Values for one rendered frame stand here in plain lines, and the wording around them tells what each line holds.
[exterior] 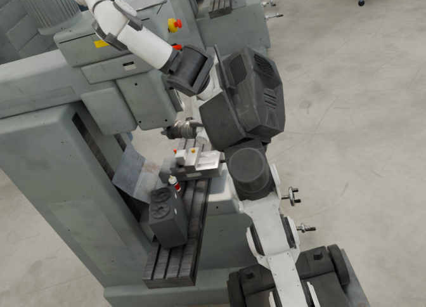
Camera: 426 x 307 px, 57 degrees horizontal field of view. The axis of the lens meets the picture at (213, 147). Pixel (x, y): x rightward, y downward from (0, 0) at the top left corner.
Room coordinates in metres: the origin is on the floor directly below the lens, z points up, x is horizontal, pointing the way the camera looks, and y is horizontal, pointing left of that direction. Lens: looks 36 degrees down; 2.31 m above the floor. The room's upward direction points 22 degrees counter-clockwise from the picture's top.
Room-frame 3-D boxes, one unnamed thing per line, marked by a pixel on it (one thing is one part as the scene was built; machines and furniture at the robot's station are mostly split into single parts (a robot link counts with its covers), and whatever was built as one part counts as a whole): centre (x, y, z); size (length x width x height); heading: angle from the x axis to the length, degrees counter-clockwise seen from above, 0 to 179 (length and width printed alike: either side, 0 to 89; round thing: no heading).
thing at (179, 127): (1.70, 0.11, 1.23); 0.13 x 0.12 x 0.10; 143
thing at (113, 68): (1.77, 0.22, 1.68); 0.34 x 0.24 x 0.10; 70
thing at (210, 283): (1.84, 0.42, 0.10); 1.20 x 0.60 x 0.20; 70
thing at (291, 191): (1.58, -0.29, 0.62); 0.16 x 0.12 x 0.12; 70
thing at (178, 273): (1.70, 0.20, 0.88); 1.24 x 0.23 x 0.08; 160
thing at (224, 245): (1.74, 0.16, 0.42); 0.81 x 0.32 x 0.60; 70
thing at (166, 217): (1.38, 0.32, 1.02); 0.22 x 0.12 x 0.20; 171
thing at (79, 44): (1.76, 0.20, 1.81); 0.47 x 0.26 x 0.16; 70
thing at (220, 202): (1.75, 0.18, 0.78); 0.50 x 0.35 x 0.12; 70
